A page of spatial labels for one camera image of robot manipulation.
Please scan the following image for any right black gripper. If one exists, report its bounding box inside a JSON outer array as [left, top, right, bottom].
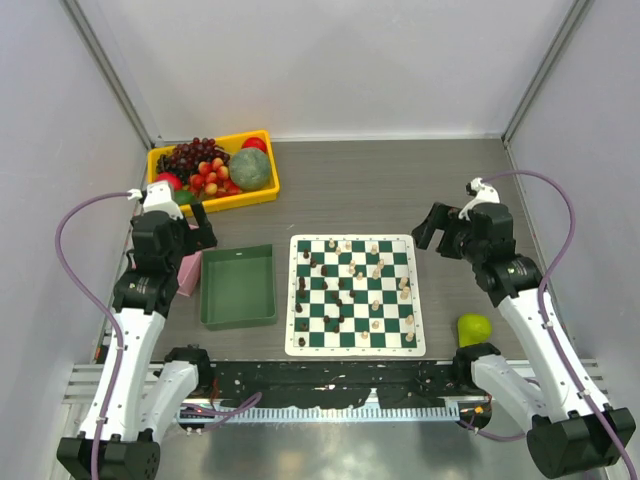
[[413, 201, 486, 265]]

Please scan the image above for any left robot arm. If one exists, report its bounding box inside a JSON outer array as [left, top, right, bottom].
[[56, 203, 217, 479]]

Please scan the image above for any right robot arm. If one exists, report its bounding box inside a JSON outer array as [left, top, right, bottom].
[[411, 202, 636, 479]]

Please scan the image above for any green white chess board mat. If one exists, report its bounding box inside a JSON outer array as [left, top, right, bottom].
[[284, 234, 426, 358]]

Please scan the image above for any pink plastic box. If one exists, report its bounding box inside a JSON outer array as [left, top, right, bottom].
[[177, 252, 202, 297]]

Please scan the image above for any green lime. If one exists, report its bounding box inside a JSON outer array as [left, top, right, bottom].
[[174, 190, 197, 206]]

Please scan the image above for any red yellow cherry bunch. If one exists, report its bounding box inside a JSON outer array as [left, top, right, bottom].
[[187, 158, 242, 199]]

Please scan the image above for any green plastic tray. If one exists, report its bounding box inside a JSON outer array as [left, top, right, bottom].
[[200, 244, 278, 331]]

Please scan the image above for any red apple front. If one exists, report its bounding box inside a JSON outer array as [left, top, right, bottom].
[[155, 172, 183, 192]]

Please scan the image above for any red apple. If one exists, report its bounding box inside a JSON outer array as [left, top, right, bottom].
[[242, 136, 268, 154], [155, 172, 183, 192]]

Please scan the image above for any dark purple grape bunch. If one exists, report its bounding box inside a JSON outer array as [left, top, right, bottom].
[[155, 137, 231, 185]]

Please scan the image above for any green melon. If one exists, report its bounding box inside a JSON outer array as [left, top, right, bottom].
[[229, 148, 271, 191]]

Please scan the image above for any yellow plastic fruit bin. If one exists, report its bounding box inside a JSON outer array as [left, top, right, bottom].
[[147, 130, 280, 216]]

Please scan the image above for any green pear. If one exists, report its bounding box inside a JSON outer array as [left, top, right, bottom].
[[457, 313, 492, 348]]

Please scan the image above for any red apple back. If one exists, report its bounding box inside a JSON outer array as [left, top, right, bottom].
[[242, 136, 268, 154]]

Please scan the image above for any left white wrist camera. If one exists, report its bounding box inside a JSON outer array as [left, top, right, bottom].
[[126, 180, 184, 220]]

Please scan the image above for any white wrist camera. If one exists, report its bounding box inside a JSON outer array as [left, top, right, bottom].
[[126, 180, 184, 220], [458, 177, 500, 221]]

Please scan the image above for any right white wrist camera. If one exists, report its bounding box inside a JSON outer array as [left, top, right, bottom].
[[458, 177, 500, 221]]

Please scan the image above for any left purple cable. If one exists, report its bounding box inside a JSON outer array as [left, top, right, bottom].
[[54, 192, 132, 480]]

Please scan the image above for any purple cable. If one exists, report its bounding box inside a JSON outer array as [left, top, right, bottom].
[[479, 169, 634, 480], [54, 192, 132, 480]]

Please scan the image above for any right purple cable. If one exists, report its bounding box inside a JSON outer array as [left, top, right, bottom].
[[479, 169, 634, 480]]

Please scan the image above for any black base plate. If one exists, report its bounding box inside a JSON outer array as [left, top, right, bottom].
[[201, 360, 488, 409]]

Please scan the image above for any white slotted cable duct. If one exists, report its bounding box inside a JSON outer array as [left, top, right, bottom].
[[177, 402, 461, 425]]

